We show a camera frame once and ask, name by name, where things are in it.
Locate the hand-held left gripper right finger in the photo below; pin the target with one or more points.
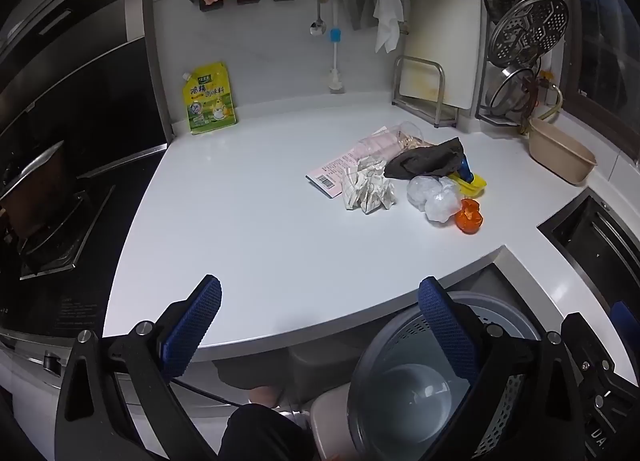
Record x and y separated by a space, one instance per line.
447 331

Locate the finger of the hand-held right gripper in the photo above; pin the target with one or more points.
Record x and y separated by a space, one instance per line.
592 356
627 318

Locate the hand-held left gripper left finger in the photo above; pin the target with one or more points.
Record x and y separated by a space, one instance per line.
192 326

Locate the grey perforated trash bin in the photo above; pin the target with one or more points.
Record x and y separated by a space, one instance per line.
400 336

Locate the orange plastic piece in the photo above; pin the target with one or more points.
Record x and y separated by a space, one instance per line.
469 216

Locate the yellow blue plastic item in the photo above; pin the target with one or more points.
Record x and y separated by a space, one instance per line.
472 185

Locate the white paper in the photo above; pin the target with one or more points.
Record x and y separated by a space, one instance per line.
367 186

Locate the clear plastic cup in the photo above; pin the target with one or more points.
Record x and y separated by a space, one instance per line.
400 133

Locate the kitchen sink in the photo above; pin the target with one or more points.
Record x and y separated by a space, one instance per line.
595 241

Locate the person's leg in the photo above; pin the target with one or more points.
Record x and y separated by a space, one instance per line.
265 431

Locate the black gas stove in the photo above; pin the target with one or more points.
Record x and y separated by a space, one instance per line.
75 261

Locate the pale pink rounded object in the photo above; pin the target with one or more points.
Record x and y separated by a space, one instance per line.
330 416

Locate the dark grey cloth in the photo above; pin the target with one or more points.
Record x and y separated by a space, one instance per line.
425 158

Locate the beige plastic basin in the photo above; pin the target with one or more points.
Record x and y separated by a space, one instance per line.
560 153

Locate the pink printed paper slip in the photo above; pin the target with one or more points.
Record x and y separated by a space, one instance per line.
327 173

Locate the yellow green seasoning pouch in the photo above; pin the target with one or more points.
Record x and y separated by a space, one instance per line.
210 101

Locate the metal cutting board stand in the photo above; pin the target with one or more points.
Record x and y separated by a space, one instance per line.
440 91

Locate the small metal pot lid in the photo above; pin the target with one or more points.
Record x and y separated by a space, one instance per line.
510 91

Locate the perforated metal steamer plate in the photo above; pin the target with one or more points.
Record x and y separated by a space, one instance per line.
530 31

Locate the dark framed window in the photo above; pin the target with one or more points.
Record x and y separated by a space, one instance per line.
600 16

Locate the white cutting board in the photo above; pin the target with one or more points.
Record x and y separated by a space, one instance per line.
445 26

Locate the blue white bottle brush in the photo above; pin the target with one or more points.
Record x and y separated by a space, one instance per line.
335 36

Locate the white hanging cloth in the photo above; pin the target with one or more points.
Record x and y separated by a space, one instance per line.
387 16

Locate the hanging metal spoon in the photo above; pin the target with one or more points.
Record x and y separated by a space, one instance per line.
316 27

